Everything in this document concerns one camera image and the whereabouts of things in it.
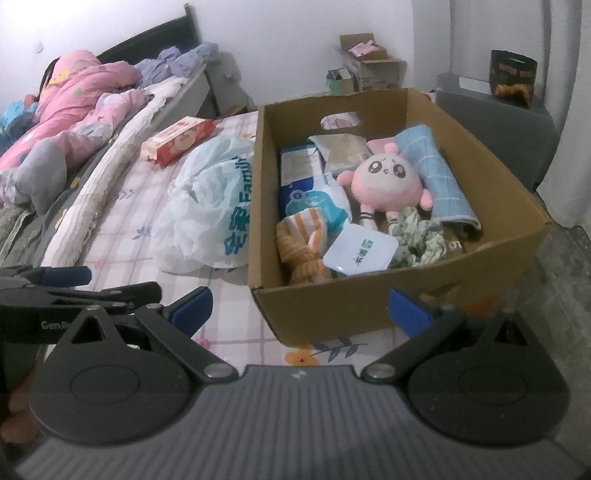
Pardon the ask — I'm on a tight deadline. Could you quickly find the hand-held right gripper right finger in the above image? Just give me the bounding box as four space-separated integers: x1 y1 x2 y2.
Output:
360 288 541 384

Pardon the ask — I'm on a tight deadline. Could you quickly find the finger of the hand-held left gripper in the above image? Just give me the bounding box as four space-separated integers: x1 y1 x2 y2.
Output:
14 265 93 289
46 281 163 315

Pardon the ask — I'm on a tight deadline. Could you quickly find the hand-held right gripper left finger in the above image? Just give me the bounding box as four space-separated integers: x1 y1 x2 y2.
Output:
54 285 238 383

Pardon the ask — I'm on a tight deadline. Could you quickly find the green floral cloth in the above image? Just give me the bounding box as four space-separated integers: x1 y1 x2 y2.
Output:
388 208 451 268

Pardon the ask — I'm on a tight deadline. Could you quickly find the white square container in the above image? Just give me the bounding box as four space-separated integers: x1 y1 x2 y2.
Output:
322 224 400 275

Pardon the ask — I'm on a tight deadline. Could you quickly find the gold foil packet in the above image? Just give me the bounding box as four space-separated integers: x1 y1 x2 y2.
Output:
443 226 467 254

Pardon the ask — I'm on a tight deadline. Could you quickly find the brown cardboard box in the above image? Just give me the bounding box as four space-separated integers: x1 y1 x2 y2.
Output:
248 88 551 347

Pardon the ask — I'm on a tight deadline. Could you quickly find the orange striped knotted towel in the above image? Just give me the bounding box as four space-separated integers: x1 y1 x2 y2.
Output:
276 208 342 286

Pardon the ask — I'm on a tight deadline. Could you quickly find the light blue towel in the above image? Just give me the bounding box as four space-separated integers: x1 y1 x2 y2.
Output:
394 124 482 232

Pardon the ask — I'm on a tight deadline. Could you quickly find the pink plush toy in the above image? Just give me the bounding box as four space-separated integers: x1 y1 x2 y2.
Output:
336 141 435 227

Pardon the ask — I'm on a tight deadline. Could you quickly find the blue white wipes pack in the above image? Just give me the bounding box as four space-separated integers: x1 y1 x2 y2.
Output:
278 173 354 229

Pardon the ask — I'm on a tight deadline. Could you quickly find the clear plastic bag packet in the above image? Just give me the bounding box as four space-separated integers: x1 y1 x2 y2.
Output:
307 134 375 174

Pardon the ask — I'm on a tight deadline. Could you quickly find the grey sheet with yellow print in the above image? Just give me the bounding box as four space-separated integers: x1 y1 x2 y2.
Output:
0 148 116 268

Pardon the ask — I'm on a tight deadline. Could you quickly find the checked floral bed sheet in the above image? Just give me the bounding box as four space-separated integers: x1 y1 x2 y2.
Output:
69 111 370 370

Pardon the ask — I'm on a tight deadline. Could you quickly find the white plastic bag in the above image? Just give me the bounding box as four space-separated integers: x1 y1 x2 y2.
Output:
152 135 257 273

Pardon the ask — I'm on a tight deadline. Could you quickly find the grey fleece blanket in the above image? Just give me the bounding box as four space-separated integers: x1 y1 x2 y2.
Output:
0 138 70 215

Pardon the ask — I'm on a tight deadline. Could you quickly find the white fluffy blanket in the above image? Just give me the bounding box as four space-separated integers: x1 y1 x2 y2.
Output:
44 76 204 266

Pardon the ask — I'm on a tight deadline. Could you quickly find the red wet wipes pack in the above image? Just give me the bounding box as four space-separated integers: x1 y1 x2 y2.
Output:
141 116 217 167

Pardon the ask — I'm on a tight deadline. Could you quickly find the blue white paper box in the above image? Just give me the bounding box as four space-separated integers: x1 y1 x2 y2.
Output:
279 143 326 188

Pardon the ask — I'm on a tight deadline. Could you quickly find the pink printed quilt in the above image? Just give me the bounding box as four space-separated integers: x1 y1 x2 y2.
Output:
0 48 148 171

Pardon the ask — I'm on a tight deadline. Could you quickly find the dark grey side table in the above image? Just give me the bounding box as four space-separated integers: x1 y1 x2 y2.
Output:
434 71 557 195

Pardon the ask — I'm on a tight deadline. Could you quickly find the grey nightstand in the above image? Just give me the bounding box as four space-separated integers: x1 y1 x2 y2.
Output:
196 51 241 118

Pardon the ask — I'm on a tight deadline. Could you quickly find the purple crumpled cloth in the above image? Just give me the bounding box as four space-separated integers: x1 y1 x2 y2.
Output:
136 41 220 86

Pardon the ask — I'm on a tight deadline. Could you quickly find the small open carton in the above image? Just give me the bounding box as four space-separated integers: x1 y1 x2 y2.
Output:
339 33 408 93

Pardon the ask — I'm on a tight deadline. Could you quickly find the green paper box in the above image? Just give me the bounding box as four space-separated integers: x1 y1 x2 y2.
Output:
327 67 355 93

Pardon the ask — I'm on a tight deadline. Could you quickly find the dark bed headboard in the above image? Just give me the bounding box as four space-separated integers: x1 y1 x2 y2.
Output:
95 4 201 65

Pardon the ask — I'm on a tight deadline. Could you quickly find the dark box near curtain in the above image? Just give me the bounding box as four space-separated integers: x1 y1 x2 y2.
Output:
489 49 539 109

